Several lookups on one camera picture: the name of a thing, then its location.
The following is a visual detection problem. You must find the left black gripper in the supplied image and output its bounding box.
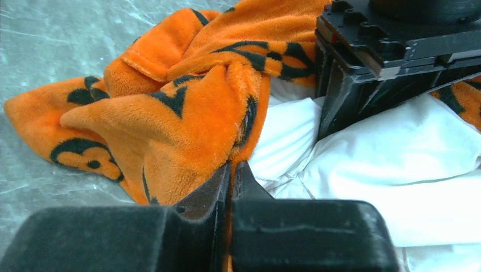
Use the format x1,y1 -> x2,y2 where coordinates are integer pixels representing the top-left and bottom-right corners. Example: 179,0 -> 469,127
315,1 -> 480,139

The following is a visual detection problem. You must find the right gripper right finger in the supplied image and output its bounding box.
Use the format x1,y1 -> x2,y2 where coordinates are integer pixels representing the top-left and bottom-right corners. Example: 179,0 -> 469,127
231,162 -> 400,271

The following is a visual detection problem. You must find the orange patterned pillowcase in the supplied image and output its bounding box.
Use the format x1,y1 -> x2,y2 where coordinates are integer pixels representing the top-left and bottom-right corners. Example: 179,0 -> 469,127
3,0 -> 481,206

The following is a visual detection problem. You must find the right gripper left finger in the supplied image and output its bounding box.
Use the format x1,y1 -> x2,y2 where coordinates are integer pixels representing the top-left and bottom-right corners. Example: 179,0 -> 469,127
1,164 -> 230,271

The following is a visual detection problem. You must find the white pillow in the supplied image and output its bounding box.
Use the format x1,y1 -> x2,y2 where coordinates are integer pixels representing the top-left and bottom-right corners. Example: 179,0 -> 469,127
249,78 -> 480,271

